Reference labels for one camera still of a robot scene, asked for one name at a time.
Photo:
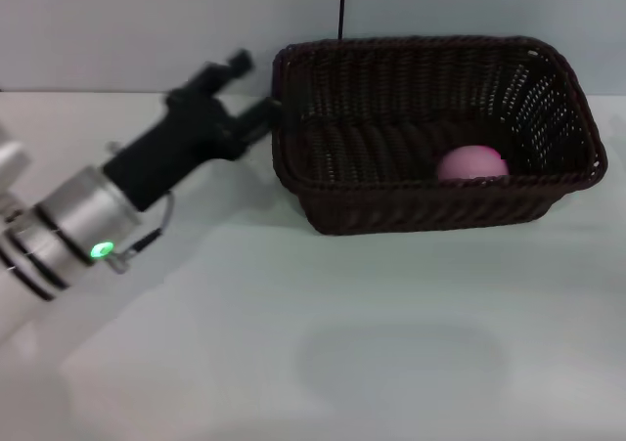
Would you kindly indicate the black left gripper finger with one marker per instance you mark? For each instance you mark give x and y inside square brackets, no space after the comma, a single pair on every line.
[222,72]
[256,118]

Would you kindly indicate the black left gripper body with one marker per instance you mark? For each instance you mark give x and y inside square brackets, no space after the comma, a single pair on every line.
[171,147]

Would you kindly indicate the dark woven plastic basket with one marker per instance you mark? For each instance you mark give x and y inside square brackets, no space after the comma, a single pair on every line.
[420,206]

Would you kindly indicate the pink ball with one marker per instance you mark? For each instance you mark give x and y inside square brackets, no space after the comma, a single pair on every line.
[469,163]

